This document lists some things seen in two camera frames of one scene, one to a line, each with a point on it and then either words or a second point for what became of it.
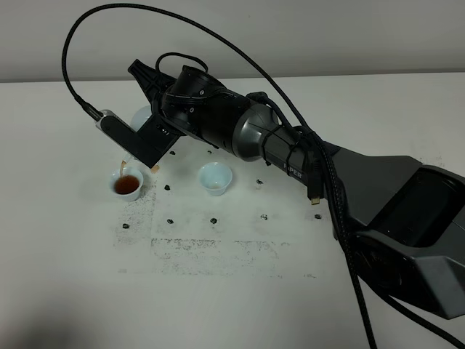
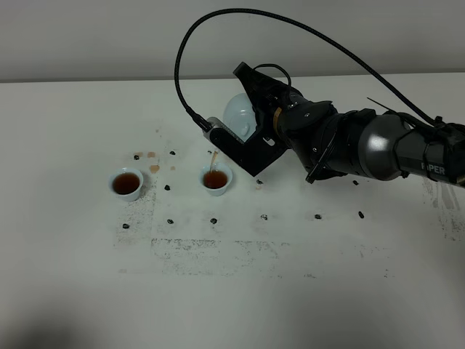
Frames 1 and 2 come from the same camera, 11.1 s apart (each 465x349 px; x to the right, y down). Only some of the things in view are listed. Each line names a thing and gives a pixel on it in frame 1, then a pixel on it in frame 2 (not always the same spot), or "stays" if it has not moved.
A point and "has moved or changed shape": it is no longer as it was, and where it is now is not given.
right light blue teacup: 215,177 stays
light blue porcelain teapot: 138,118 has moved or changed shape
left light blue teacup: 127,187 stays
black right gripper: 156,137 to 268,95
